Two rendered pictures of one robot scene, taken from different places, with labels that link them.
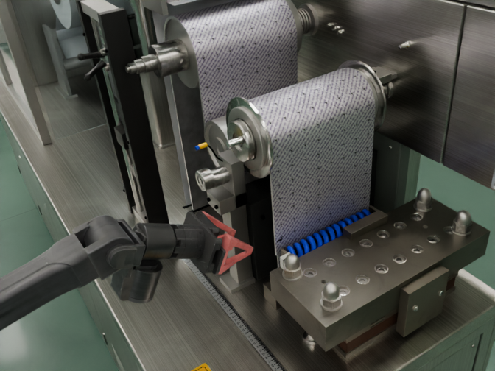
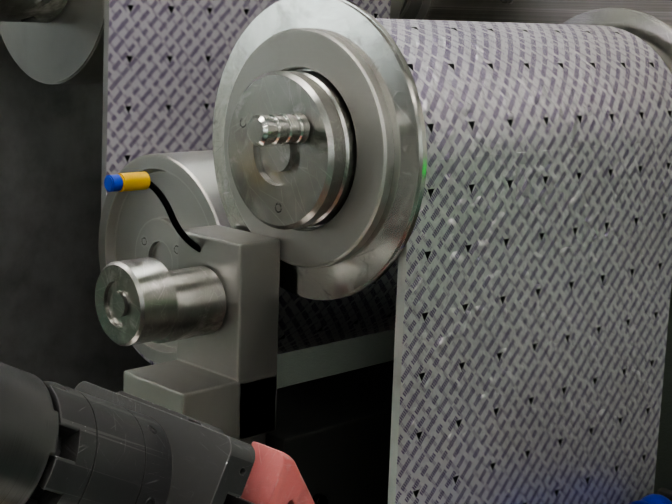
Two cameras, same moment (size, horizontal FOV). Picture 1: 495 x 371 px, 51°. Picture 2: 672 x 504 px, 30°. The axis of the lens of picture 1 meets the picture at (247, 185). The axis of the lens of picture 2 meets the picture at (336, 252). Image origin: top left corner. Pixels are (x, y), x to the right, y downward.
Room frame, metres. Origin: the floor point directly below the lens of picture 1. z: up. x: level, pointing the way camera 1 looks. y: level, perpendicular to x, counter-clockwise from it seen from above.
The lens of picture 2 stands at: (0.22, 0.14, 1.32)
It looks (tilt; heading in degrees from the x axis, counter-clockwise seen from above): 11 degrees down; 344
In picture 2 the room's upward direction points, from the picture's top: 2 degrees clockwise
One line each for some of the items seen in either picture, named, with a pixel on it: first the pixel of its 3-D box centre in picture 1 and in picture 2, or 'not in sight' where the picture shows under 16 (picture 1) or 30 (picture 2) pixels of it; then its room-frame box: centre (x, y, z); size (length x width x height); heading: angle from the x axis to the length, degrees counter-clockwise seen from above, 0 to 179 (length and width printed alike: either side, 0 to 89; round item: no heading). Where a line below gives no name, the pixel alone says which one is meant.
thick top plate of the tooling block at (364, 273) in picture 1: (381, 263); not in sight; (0.72, -0.24, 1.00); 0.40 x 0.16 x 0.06; 119
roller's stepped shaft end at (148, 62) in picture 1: (141, 65); not in sight; (0.98, 0.18, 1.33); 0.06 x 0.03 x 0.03; 119
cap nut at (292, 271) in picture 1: (292, 264); not in sight; (0.69, -0.07, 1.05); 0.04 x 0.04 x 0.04
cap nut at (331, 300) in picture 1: (331, 294); not in sight; (0.61, -0.12, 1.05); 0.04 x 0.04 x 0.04
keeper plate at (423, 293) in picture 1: (423, 301); not in sight; (0.65, -0.30, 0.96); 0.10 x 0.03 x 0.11; 119
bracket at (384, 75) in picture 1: (376, 74); not in sight; (0.95, -0.27, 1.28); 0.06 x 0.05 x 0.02; 119
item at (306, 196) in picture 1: (324, 193); (543, 403); (0.81, -0.14, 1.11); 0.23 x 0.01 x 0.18; 119
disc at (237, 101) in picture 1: (248, 138); (310, 148); (0.80, -0.01, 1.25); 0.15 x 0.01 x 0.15; 29
